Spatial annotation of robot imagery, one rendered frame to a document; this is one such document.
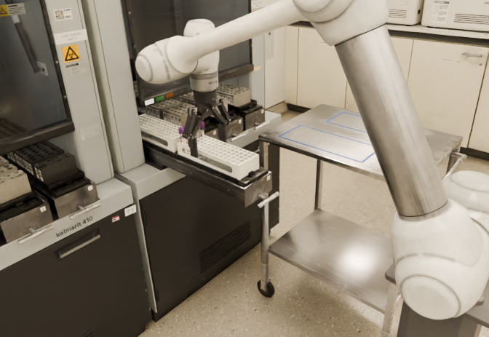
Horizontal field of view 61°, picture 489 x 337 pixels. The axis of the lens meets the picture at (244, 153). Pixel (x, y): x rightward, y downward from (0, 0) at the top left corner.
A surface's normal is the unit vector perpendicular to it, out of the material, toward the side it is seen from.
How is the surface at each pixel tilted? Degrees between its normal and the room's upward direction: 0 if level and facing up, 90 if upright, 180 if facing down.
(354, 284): 0
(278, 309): 0
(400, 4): 90
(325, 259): 0
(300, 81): 90
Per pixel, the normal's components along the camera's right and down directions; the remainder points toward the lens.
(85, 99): 0.75, 0.27
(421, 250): -0.64, 0.14
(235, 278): -0.03, -0.90
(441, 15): -0.66, 0.35
